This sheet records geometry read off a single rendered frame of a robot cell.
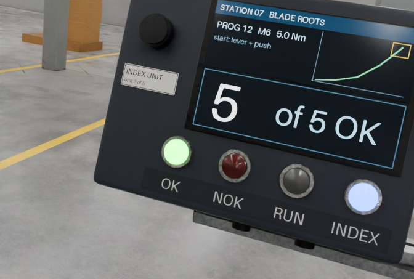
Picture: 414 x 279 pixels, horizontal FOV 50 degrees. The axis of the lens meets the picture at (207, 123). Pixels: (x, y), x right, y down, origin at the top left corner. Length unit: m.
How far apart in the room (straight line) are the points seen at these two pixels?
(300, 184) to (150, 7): 0.19
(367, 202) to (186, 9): 0.21
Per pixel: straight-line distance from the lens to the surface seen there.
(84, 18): 8.40
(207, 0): 0.38
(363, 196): 0.35
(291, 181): 0.35
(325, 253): 0.44
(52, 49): 6.42
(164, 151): 0.37
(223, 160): 0.36
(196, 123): 0.37
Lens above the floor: 1.24
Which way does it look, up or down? 16 degrees down
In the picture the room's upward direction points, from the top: 8 degrees clockwise
